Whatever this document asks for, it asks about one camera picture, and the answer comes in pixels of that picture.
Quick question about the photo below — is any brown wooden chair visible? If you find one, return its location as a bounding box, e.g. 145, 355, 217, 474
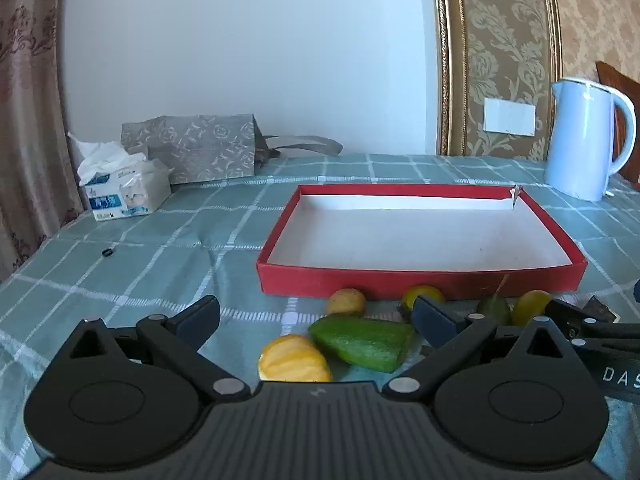
595, 60, 640, 186

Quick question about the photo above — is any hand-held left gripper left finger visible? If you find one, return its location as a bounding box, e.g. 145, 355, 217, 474
65, 296, 250, 403

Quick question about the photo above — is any green tomato with calyx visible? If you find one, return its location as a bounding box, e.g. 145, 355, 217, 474
475, 294, 512, 326

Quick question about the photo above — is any gold wall moulding frame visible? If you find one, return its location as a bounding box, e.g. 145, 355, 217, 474
430, 0, 563, 163

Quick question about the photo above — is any white tissue pack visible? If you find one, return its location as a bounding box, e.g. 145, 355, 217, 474
67, 131, 172, 222

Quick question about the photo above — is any beige patterned curtain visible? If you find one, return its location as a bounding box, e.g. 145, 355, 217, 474
0, 0, 86, 281

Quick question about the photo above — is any green cucumber piece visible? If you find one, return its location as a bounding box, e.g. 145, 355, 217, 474
307, 315, 416, 373

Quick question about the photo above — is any light blue electric kettle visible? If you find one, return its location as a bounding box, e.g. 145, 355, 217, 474
544, 77, 637, 202

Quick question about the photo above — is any grey patterned paper bag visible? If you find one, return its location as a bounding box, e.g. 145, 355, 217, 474
121, 115, 345, 186

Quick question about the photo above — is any white wall switch panel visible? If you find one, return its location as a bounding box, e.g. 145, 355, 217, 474
484, 97, 536, 136

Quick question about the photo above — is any shallow red cardboard box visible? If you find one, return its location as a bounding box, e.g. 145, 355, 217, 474
256, 183, 588, 301

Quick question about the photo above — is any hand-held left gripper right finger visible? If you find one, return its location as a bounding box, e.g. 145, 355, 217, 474
382, 296, 576, 403

